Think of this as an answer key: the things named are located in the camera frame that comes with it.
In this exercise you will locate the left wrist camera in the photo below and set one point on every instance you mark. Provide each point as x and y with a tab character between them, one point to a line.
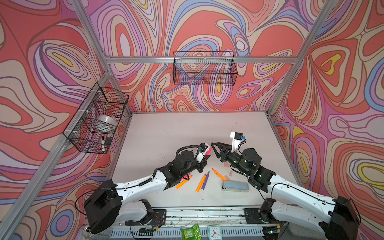
203	148

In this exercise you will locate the purple pen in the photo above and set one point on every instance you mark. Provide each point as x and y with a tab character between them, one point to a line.
205	181

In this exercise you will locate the grey pencil case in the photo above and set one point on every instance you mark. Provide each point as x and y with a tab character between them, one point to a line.
235	186

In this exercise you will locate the small white clock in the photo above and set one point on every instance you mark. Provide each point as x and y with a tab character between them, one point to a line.
215	232

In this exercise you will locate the green snack packet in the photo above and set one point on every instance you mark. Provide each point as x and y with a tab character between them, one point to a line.
192	233

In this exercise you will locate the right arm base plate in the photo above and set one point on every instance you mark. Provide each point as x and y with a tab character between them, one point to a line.
257	216

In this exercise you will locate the orange highlighter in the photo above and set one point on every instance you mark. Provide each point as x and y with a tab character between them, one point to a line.
201	183
183	182
219	175

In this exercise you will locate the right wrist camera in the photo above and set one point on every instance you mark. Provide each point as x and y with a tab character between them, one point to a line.
237	138

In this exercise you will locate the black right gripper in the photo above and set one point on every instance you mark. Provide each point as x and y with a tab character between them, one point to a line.
227	152

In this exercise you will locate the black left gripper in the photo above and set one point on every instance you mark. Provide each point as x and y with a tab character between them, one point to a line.
199	156

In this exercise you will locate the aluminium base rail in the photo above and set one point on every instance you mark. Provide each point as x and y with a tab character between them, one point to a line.
230	218

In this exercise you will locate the back black wire basket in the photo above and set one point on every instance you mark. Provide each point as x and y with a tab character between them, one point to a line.
204	68

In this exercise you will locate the aluminium frame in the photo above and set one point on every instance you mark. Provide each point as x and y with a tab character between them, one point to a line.
49	64

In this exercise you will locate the black marker in basket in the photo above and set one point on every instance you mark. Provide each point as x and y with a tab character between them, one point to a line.
103	144

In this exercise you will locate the silver tape roll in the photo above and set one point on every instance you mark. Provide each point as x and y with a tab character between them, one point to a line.
105	124

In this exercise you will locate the left black wire basket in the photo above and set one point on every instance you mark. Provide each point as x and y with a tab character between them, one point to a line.
93	127

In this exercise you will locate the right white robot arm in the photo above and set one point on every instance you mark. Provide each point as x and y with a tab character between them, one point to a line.
335	218

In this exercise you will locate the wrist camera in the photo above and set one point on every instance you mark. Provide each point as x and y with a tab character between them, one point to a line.
203	148
237	138

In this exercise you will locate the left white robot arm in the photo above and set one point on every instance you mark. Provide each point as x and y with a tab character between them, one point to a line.
114	203

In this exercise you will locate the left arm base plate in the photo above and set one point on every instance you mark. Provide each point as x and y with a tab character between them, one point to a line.
156	218

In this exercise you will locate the black wire basket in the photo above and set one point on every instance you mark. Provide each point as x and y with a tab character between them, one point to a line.
204	68
93	127

